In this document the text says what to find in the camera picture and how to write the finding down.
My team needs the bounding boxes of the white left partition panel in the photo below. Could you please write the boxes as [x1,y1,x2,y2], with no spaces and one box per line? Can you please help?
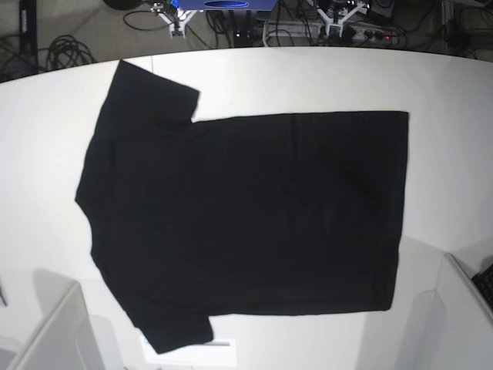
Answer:
[1,270,125,369]

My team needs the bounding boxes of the black coiled cable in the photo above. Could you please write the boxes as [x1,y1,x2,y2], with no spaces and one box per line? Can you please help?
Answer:
[45,34,97,72]

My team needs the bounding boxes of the white partition panel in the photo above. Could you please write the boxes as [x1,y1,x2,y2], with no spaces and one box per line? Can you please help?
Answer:
[398,254,492,369]
[1,270,125,369]

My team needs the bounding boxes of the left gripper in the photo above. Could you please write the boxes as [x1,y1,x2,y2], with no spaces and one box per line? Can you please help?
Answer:
[316,3,367,37]

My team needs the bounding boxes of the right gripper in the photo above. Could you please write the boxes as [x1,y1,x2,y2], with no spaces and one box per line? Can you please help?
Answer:
[152,2,197,38]

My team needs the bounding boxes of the white right partition panel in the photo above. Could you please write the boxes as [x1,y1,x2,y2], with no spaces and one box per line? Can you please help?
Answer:
[398,254,492,369]

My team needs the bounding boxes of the black T-shirt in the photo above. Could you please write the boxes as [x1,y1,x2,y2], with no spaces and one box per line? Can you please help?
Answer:
[75,62,409,354]

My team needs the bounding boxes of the blue box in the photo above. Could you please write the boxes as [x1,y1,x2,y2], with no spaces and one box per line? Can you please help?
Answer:
[178,0,278,11]

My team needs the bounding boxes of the black keyboard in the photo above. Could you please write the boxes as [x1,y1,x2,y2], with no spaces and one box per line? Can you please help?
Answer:
[472,265,493,309]

